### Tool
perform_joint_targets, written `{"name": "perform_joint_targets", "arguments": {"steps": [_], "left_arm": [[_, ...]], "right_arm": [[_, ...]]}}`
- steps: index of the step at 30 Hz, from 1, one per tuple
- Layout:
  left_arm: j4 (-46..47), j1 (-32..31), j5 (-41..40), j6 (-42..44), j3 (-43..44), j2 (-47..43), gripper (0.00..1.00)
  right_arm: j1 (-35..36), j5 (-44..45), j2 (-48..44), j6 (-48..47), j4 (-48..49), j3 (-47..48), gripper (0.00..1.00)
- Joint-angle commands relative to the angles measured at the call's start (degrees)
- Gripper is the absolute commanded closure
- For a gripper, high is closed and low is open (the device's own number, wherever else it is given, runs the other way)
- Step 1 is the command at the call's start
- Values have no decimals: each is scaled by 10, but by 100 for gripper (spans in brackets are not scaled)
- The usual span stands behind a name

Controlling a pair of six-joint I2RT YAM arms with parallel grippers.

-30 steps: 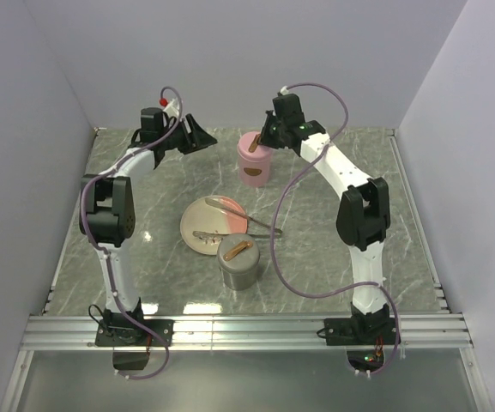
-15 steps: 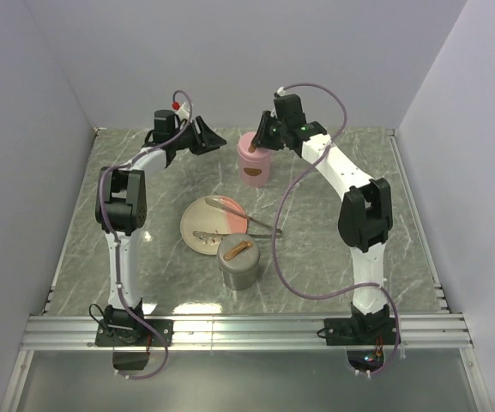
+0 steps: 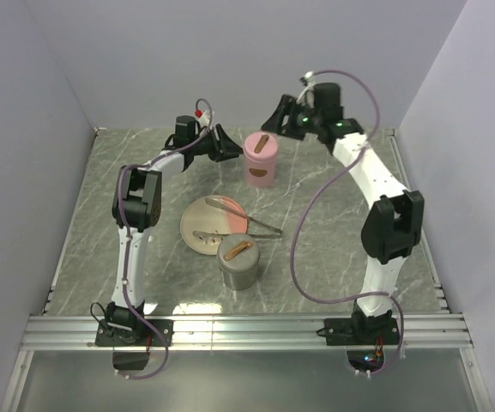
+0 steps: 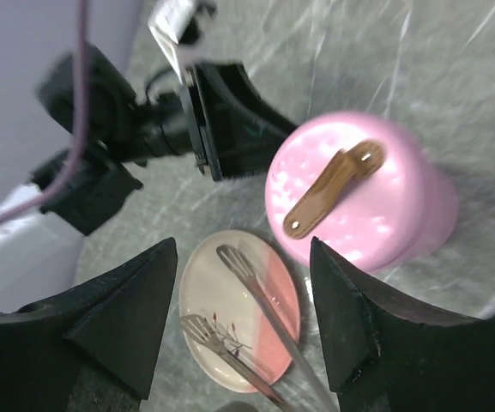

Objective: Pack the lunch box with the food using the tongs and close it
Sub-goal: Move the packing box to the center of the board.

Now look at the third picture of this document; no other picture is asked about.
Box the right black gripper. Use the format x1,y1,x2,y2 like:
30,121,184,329
261,94,323,142

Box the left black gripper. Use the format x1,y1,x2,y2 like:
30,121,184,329
190,124,244,163

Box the pink round lid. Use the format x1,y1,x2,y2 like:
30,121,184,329
243,131,278,162

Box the pink cylindrical container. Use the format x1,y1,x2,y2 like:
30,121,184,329
244,155,278,188

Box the metal tongs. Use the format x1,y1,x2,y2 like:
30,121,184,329
188,196,283,241

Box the grey round lid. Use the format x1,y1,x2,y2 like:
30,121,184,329
217,233,260,274

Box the grey cylindrical container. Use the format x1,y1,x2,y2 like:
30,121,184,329
216,233,261,292

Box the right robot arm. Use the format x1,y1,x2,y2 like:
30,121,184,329
261,82,425,345

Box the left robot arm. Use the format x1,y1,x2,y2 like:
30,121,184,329
96,109,243,347

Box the pink and cream plate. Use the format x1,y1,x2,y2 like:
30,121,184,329
180,196,248,256

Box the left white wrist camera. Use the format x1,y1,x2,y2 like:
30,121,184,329
195,109,214,128

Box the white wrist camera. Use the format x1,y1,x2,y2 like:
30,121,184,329
297,71,317,107
195,109,214,128

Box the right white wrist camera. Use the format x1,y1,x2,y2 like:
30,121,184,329
297,71,317,107

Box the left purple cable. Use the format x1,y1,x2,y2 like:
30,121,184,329
116,98,220,381

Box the purple cable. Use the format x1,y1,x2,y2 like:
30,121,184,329
289,69,403,377
116,98,220,381

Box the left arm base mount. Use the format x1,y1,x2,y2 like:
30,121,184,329
95,323,164,372

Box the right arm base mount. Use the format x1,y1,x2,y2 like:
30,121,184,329
316,314,402,376

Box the aluminium rail frame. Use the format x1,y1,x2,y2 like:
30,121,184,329
3,128,492,411

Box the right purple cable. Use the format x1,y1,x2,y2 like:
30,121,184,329
289,69,403,377

